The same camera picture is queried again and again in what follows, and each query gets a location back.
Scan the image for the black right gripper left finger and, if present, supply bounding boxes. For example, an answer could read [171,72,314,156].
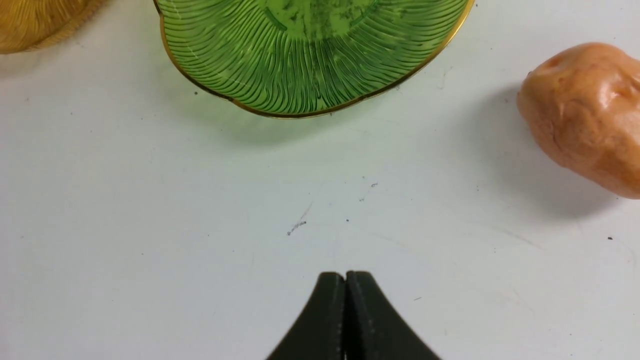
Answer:
[268,272,346,360]

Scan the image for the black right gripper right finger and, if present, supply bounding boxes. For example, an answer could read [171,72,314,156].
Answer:
[345,271,439,360]

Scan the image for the toy potato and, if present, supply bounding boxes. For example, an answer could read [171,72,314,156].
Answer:
[516,42,640,199]

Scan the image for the green ribbed glass plate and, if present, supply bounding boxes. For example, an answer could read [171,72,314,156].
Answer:
[154,0,474,119]

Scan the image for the amber ribbed glass plate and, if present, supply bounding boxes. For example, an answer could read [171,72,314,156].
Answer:
[0,0,106,55]

